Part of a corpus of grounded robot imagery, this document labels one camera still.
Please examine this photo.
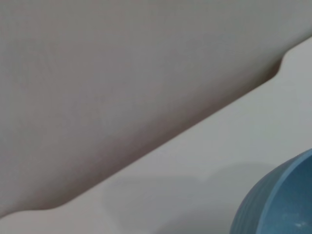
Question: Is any blue bowl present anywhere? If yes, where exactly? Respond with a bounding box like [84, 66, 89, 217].
[229, 148, 312, 234]

